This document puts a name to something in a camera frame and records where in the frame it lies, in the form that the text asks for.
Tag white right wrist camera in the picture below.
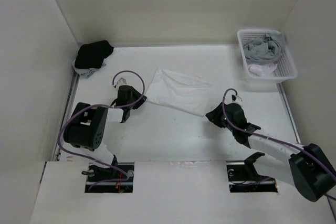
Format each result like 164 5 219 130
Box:
232 94 242 104

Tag white plastic laundry basket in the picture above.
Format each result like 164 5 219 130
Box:
237 29 298 84

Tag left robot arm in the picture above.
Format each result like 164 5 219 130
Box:
63 84 146 152

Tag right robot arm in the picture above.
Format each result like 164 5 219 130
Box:
205 103 335 202

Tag white tank top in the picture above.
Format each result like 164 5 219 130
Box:
145 69 212 117

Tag folded black tank top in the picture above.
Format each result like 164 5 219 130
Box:
74 40 114 69

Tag pale pink tank top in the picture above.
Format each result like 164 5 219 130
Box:
248 63 278 77

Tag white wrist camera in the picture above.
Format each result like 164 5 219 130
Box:
232 94 242 104
114 78 127 89

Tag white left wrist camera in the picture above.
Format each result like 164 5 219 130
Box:
114 78 127 89

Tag grey tank top in basket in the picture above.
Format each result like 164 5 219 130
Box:
243 34 286 65

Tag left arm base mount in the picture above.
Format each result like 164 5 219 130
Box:
81 163 135 194

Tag folded grey tank top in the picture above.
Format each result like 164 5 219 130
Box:
71 60 106 79

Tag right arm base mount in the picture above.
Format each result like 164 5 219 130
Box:
226 152 278 193

